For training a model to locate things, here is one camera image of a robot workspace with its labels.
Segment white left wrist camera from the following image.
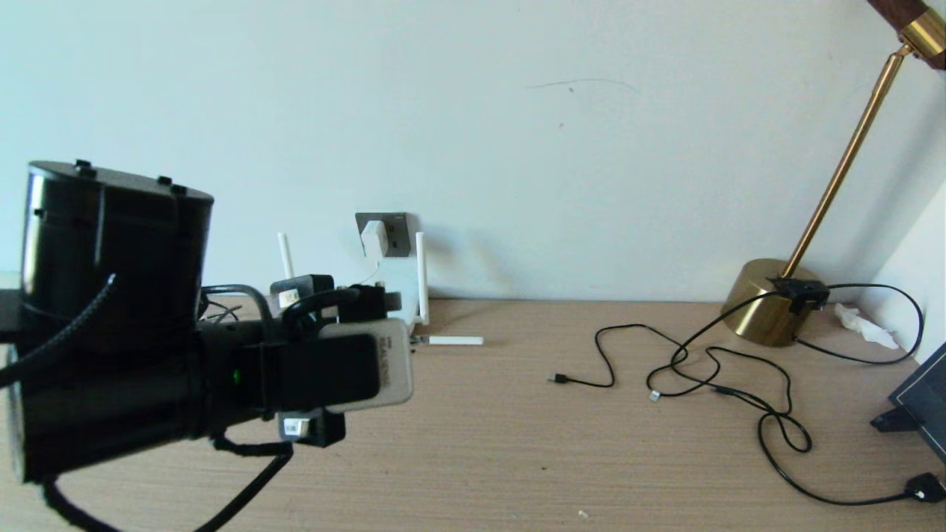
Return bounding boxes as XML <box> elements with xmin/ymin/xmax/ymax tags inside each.
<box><xmin>316</xmin><ymin>317</ymin><xmax>415</xmax><ymax>414</ymax></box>

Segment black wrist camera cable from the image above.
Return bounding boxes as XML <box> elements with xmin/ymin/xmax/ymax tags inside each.
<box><xmin>0</xmin><ymin>275</ymin><xmax>404</xmax><ymax>532</ymax></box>

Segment white power adapter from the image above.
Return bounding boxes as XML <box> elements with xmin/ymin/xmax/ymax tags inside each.
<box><xmin>360</xmin><ymin>219</ymin><xmax>389</xmax><ymax>259</ymax></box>

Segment crumpled white tissue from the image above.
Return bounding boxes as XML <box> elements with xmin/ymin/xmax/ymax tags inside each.
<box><xmin>834</xmin><ymin>303</ymin><xmax>899</xmax><ymax>350</ymax></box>

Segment dark blue box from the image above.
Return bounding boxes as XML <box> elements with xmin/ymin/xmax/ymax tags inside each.
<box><xmin>869</xmin><ymin>341</ymin><xmax>946</xmax><ymax>465</ymax></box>

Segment brass desk lamp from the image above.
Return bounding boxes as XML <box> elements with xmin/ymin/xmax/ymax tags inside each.
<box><xmin>722</xmin><ymin>0</ymin><xmax>946</xmax><ymax>348</ymax></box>

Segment white router with antennas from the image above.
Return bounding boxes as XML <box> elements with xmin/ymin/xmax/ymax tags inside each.
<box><xmin>278</xmin><ymin>231</ymin><xmax>485</xmax><ymax>347</ymax></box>

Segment grey wall socket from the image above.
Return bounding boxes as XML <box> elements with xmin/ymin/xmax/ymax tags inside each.
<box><xmin>355</xmin><ymin>213</ymin><xmax>412</xmax><ymax>259</ymax></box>

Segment black clip on lamp base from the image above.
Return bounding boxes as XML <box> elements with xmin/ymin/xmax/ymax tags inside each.
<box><xmin>769</xmin><ymin>277</ymin><xmax>828</xmax><ymax>313</ymax></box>

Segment black usb cable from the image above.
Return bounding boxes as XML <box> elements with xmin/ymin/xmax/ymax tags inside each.
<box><xmin>548</xmin><ymin>324</ymin><xmax>795</xmax><ymax>415</ymax></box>

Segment black lamp cable with plug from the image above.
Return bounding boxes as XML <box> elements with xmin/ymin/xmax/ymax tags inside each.
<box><xmin>757</xmin><ymin>283</ymin><xmax>946</xmax><ymax>507</ymax></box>

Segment black cable with clear plug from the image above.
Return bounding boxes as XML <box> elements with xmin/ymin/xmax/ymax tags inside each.
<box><xmin>647</xmin><ymin>292</ymin><xmax>784</xmax><ymax>403</ymax></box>

